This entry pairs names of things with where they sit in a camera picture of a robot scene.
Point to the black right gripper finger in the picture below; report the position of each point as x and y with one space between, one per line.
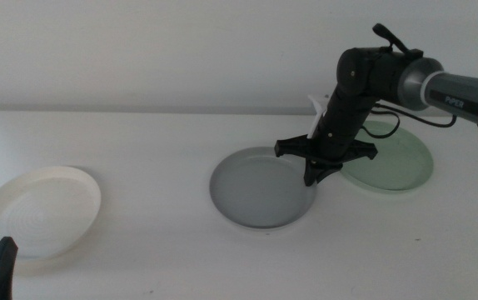
311 175
326 170

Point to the green shallow bowl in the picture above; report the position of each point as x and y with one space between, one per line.
393 162

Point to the white shallow bowl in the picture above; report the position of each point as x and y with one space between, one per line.
39 212

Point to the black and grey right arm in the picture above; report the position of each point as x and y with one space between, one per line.
451 96

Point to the grey shallow bowl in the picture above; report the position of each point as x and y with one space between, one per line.
255 191

